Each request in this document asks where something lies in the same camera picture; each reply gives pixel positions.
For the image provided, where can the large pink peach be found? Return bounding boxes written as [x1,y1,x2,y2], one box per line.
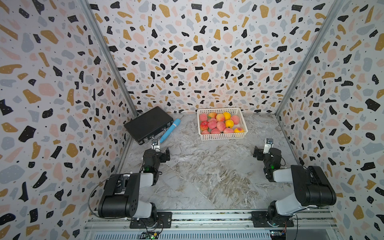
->
[208,118,217,130]

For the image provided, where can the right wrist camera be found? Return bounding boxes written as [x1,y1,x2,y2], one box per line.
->
[263,138,274,154]

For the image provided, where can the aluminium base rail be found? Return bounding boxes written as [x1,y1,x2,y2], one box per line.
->
[83,208,340,240]

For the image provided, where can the black ribbed metal case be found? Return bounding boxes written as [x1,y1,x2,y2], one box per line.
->
[124,107,174,145]

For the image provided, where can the orange pink front peach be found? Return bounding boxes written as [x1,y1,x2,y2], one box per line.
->
[216,114,226,122]

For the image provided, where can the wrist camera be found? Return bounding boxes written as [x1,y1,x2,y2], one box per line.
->
[263,138,274,154]
[151,139,161,152]

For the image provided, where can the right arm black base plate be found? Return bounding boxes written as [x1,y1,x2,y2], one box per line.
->
[251,211,294,228]

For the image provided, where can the light blue plastic tube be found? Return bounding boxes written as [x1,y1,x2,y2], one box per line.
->
[159,119,181,144]

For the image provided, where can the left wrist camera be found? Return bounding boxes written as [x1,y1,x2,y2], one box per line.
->
[151,139,161,152]

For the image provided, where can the yellow pink peach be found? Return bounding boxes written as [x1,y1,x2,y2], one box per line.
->
[234,127,245,133]

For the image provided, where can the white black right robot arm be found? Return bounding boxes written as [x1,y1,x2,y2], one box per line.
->
[253,147,337,219]

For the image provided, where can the white perforated plastic basket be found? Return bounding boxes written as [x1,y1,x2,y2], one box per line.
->
[197,108,248,141]

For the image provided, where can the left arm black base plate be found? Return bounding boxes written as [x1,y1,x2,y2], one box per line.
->
[130,212,173,229]

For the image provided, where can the orange wrinkled peach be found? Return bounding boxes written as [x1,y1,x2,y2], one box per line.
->
[208,112,217,119]

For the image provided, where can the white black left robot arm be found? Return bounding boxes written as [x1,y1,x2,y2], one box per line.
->
[97,149,170,222]

